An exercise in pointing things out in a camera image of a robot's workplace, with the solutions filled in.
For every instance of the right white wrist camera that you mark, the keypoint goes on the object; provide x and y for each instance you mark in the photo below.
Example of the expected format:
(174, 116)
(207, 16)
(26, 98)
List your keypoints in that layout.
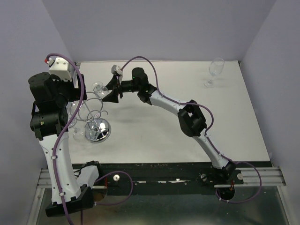
(117, 72)

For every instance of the removed wine glass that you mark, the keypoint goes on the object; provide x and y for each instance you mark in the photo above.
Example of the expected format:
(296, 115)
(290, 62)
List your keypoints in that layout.
(100, 89)
(216, 68)

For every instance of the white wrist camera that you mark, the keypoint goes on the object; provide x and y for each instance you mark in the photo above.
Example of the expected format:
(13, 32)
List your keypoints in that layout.
(117, 72)
(61, 68)

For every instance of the lower left hanging glass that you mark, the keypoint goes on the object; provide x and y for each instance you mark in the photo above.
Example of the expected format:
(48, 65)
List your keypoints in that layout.
(78, 134)

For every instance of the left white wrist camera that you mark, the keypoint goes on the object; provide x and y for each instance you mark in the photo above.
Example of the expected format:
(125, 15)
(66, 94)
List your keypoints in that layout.
(61, 68)

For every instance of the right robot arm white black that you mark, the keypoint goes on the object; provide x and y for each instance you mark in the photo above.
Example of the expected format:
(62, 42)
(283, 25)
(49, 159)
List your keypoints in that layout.
(191, 119)

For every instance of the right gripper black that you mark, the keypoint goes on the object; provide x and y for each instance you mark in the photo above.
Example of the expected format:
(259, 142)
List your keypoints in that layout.
(114, 85)

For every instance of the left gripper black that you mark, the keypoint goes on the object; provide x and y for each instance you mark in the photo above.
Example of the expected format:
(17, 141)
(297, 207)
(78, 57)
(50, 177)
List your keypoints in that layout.
(76, 92)

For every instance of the chrome wine glass rack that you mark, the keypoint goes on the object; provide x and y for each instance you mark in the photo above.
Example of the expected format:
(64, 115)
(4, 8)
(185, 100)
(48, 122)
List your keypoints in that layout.
(96, 129)

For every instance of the hanging glass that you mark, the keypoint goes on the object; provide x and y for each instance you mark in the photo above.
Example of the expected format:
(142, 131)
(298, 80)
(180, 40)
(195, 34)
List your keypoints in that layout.
(71, 107)
(78, 134)

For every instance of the aluminium rail frame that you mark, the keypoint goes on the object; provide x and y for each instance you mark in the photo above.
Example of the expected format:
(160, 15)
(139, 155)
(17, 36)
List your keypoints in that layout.
(250, 175)

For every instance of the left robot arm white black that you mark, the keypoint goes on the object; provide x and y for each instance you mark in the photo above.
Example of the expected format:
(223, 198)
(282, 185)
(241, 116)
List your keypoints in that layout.
(49, 118)

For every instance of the upper left hanging glass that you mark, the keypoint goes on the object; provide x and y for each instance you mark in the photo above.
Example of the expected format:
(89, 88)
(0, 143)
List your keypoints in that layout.
(71, 107)

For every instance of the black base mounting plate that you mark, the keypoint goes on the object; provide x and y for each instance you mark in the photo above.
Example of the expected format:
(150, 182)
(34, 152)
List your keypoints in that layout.
(162, 178)

